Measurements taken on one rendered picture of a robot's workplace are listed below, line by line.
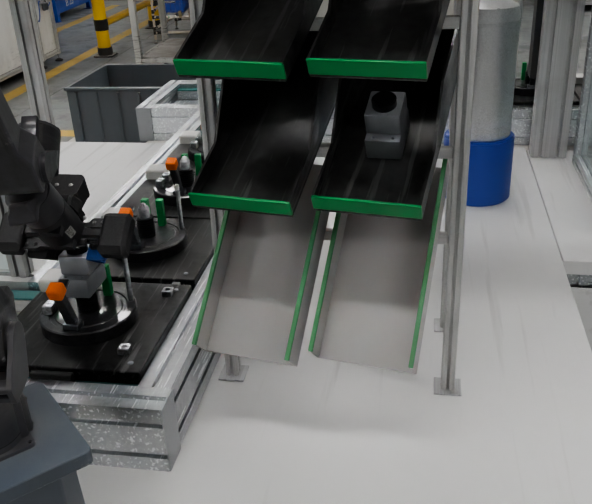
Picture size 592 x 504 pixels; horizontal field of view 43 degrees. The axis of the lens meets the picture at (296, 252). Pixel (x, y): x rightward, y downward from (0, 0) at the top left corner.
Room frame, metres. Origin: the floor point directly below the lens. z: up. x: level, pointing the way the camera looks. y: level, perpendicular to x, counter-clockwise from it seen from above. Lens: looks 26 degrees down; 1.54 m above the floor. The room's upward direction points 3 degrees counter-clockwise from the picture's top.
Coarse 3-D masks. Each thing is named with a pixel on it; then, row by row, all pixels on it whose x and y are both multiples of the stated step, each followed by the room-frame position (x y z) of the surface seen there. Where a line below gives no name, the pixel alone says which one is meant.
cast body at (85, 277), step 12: (72, 252) 0.94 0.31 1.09; (84, 252) 0.95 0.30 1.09; (60, 264) 0.94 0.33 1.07; (72, 264) 0.94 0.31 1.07; (84, 264) 0.93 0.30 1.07; (96, 264) 0.96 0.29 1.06; (72, 276) 0.93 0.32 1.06; (84, 276) 0.93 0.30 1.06; (96, 276) 0.95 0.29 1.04; (72, 288) 0.92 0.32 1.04; (84, 288) 0.92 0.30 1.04; (96, 288) 0.94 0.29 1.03
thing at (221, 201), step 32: (224, 96) 0.95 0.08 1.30; (256, 96) 1.02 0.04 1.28; (288, 96) 1.01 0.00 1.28; (320, 96) 0.92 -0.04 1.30; (224, 128) 0.94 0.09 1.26; (256, 128) 0.96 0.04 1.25; (288, 128) 0.95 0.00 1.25; (320, 128) 0.91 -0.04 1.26; (224, 160) 0.91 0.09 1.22; (256, 160) 0.90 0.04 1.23; (288, 160) 0.89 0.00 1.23; (192, 192) 0.84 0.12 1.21; (224, 192) 0.86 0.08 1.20; (256, 192) 0.85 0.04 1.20; (288, 192) 0.84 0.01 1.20
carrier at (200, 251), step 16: (176, 192) 1.22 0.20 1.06; (112, 208) 1.33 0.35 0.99; (144, 208) 1.20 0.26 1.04; (160, 208) 1.24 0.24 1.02; (144, 224) 1.19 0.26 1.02; (160, 224) 1.24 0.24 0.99; (176, 224) 1.24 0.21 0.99; (192, 224) 1.29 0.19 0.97; (208, 224) 1.28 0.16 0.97; (144, 240) 1.18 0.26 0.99; (160, 240) 1.18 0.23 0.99; (176, 240) 1.18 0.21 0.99; (192, 240) 1.22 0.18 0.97; (208, 240) 1.21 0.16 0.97; (128, 256) 1.14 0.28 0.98; (144, 256) 1.14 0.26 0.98; (160, 256) 1.14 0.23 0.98; (176, 256) 1.15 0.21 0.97; (192, 256) 1.15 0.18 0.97; (208, 256) 1.15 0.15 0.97; (112, 272) 1.10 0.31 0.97; (144, 272) 1.10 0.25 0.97; (160, 272) 1.10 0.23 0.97; (176, 272) 1.09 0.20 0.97; (192, 272) 1.09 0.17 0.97; (192, 288) 1.07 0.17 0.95
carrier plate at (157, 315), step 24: (144, 288) 1.04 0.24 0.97; (24, 312) 0.99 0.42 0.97; (144, 312) 0.97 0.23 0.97; (168, 312) 0.97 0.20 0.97; (120, 336) 0.91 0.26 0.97; (144, 336) 0.90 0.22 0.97; (48, 360) 0.85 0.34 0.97; (72, 360) 0.85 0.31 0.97; (96, 360) 0.85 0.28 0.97; (120, 360) 0.85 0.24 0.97; (144, 360) 0.84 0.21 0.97
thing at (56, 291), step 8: (64, 280) 0.90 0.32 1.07; (48, 288) 0.87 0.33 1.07; (56, 288) 0.87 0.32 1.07; (64, 288) 0.88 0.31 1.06; (48, 296) 0.87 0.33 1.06; (56, 296) 0.87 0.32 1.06; (64, 296) 0.88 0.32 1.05; (56, 304) 0.88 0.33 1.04; (64, 304) 0.88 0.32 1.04; (64, 312) 0.89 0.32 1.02; (72, 312) 0.90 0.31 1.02; (64, 320) 0.90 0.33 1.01; (72, 320) 0.89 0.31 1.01
